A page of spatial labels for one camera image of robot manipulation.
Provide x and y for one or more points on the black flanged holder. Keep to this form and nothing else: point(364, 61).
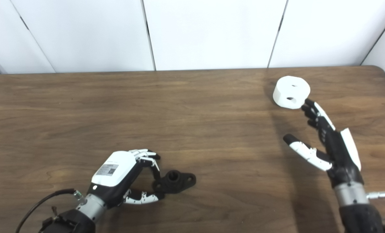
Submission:
point(179, 183)

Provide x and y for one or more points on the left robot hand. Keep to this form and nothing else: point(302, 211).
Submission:
point(115, 170)

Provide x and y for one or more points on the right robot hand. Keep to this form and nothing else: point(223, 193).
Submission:
point(341, 155)

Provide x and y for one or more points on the round white plastic piece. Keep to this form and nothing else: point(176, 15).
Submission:
point(286, 90)

